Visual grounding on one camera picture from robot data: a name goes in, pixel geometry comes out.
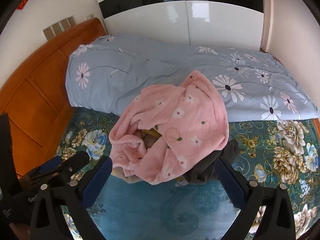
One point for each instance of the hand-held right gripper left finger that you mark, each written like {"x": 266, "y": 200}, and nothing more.
{"x": 96, "y": 183}

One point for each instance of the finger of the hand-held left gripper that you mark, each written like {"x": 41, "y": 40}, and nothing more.
{"x": 51, "y": 165}
{"x": 76, "y": 161}

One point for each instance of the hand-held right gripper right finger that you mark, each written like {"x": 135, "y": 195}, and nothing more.
{"x": 230, "y": 183}

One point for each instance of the pink floral fleece garment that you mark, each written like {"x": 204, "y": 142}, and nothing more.
{"x": 192, "y": 120}

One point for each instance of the beige cloth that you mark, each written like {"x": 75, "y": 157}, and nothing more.
{"x": 122, "y": 175}

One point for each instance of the dark grey garment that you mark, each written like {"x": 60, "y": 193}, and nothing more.
{"x": 202, "y": 170}

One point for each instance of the teal floral bed sheet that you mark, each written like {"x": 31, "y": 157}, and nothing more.
{"x": 155, "y": 205}

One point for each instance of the wooden bed headboard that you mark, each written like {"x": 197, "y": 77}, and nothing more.
{"x": 32, "y": 100}

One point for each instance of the yellow fleece garment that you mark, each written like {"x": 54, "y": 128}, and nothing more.
{"x": 151, "y": 132}

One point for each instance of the blue daisy print quilt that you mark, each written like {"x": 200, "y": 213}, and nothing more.
{"x": 140, "y": 75}

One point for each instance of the white glossy wardrobe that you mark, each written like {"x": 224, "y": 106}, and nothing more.
{"x": 150, "y": 20}

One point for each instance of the wall switch panel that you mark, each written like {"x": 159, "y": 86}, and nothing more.
{"x": 58, "y": 27}

